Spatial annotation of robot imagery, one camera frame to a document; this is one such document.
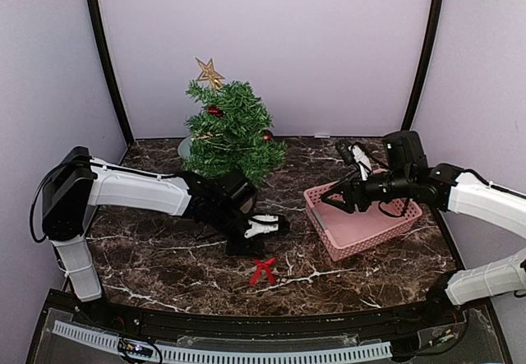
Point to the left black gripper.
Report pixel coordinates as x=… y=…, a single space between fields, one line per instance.
x=246 y=248

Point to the red ribbon bow ornament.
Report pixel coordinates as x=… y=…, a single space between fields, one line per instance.
x=263 y=267

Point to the right black frame post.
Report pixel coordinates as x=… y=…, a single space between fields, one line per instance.
x=424 y=61

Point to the gold star ornament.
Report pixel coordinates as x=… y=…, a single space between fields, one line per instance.
x=210 y=75

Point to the pink plastic basket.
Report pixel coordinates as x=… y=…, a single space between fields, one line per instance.
x=345 y=235

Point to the white slotted cable duct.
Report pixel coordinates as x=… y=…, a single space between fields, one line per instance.
x=136 y=351

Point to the black frame post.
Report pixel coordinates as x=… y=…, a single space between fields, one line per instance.
x=424 y=61
x=106 y=63

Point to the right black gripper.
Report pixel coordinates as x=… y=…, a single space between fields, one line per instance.
x=352 y=190

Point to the red foil gift box ornament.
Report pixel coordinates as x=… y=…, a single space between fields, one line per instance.
x=215 y=111

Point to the brown ball ornament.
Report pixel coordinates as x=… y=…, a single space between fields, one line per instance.
x=268 y=135

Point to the pale green plate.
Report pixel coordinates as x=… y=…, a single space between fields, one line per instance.
x=184 y=148

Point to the left black frame post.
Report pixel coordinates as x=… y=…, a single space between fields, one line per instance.
x=106 y=63

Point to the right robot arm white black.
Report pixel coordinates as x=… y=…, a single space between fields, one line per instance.
x=406 y=175

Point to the brown reindeer ornament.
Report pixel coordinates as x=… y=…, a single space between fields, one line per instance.
x=205 y=136

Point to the black front rail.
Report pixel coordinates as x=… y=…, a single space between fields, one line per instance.
x=397 y=322

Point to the small green christmas tree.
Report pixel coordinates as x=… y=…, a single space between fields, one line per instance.
x=241 y=147

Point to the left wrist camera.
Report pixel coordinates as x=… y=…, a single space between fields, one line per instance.
x=262 y=224

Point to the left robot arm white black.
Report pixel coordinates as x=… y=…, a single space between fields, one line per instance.
x=80 y=181

